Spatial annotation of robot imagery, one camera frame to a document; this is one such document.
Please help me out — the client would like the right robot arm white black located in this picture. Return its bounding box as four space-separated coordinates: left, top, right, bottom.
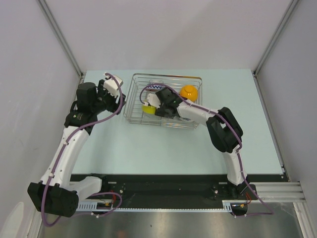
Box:
147 87 247 199

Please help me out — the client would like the red patterned blue zigzag bowl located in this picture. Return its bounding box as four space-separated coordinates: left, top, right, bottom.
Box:
145 83 164 92

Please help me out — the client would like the left aluminium corner post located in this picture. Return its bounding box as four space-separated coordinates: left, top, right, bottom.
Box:
36 0 84 79

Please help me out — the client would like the orange yellow bowl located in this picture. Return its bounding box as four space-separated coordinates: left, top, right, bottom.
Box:
179 85 198 102

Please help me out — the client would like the metal wire dish rack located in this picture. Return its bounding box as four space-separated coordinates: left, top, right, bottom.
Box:
124 73 202 128

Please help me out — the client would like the blue white floral bowl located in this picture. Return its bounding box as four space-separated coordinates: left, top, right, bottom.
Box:
180 117 193 122

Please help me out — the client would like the aluminium frame rail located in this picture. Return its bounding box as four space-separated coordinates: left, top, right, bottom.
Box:
254 182 306 202

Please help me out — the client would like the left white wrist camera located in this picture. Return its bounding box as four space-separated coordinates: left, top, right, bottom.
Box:
103 72 119 98

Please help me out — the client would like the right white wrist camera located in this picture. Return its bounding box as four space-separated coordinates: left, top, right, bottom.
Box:
144 93 161 108

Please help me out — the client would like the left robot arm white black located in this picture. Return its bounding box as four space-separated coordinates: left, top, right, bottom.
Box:
27 74 126 217

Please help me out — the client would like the white slotted cable duct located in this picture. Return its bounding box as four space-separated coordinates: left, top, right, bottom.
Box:
76 201 232 213

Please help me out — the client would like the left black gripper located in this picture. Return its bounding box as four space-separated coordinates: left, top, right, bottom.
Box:
91 79 125 115

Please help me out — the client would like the aluminium corner post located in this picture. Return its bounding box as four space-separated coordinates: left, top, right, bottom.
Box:
253 0 301 77
36 0 84 79

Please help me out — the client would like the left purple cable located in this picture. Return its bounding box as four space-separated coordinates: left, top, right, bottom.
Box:
41 72 126 227

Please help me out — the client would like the right aluminium corner post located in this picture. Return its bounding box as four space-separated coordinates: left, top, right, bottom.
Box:
253 0 301 77

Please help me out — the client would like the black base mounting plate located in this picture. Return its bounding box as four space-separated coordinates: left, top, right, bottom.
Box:
69 173 290 209

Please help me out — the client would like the yellow green bowl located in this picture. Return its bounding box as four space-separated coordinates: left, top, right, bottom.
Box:
142 105 156 115

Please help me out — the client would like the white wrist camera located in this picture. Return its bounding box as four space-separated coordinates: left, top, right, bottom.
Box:
144 93 161 108
103 72 119 98

